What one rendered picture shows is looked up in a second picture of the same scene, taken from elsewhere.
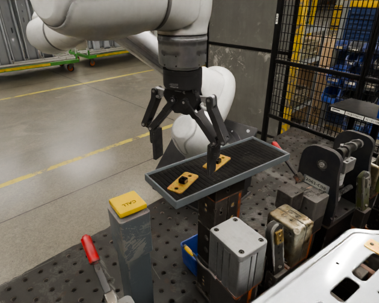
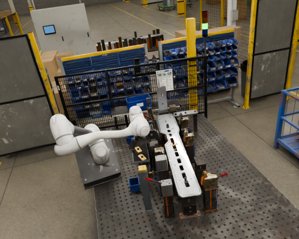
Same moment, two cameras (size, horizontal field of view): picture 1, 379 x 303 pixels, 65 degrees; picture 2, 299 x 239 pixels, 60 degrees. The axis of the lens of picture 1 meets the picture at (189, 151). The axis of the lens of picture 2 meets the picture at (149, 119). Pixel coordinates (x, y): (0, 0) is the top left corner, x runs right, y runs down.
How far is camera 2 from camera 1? 1.80 m
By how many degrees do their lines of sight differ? 50
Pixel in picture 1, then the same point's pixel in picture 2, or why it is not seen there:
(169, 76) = not seen: hidden behind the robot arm
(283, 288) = (171, 161)
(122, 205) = (143, 168)
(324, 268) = (170, 154)
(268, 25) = (23, 84)
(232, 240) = (162, 158)
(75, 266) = (108, 222)
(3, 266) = not seen: outside the picture
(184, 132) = (104, 152)
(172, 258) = (127, 194)
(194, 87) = not seen: hidden behind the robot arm
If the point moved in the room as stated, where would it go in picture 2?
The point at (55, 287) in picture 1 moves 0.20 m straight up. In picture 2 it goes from (114, 229) to (110, 212)
